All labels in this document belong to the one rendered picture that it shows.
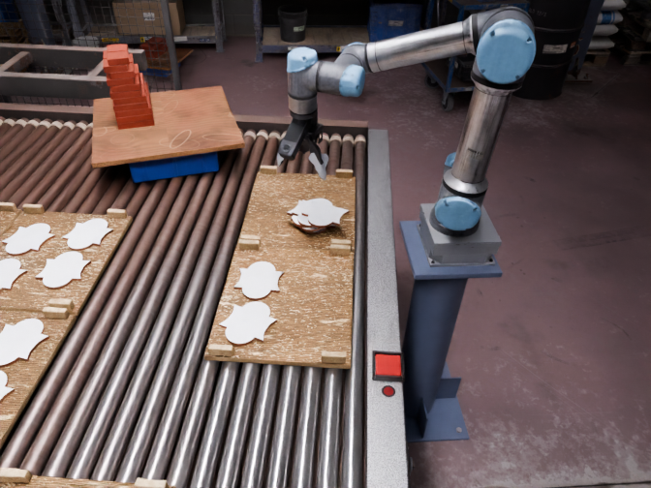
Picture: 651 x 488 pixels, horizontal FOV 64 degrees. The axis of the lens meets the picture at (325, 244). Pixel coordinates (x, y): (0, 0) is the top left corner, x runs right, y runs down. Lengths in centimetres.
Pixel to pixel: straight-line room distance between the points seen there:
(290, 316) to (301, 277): 15
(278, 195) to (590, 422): 161
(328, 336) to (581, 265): 217
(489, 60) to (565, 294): 200
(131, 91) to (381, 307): 115
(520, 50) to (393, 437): 85
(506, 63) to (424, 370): 122
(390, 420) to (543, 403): 139
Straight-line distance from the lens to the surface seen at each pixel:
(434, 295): 177
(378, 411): 123
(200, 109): 213
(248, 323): 134
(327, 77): 134
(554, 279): 312
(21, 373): 142
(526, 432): 242
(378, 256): 158
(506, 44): 122
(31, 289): 162
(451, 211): 141
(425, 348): 196
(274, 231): 162
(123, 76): 199
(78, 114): 245
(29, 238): 178
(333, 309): 138
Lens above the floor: 195
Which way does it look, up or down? 40 degrees down
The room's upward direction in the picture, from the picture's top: 2 degrees clockwise
